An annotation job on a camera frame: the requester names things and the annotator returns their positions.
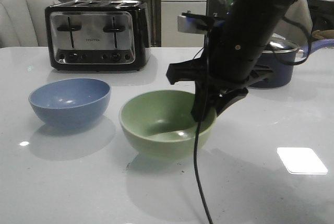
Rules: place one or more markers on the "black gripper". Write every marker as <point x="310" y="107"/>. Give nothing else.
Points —
<point x="224" y="63"/>

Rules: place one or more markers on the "dark blue saucepan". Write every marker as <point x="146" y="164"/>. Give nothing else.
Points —
<point x="281" y="64"/>

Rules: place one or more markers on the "glass pot lid blue knob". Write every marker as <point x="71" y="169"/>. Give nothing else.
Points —
<point x="280" y="45"/>

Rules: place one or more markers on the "black chrome four-slot toaster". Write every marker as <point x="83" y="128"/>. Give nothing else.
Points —
<point x="98" y="35"/>

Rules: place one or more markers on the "green bowl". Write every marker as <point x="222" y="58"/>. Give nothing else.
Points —
<point x="159" y="125"/>

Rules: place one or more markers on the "dark counter unit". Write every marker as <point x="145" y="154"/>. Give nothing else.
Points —
<point x="320" y="16"/>

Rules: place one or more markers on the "beige chair left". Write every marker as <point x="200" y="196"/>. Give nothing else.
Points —
<point x="23" y="22"/>

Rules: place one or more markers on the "blue bowl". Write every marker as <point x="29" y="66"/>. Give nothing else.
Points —
<point x="71" y="103"/>

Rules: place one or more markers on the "white cabinet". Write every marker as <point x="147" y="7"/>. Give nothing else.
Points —
<point x="170" y="10"/>

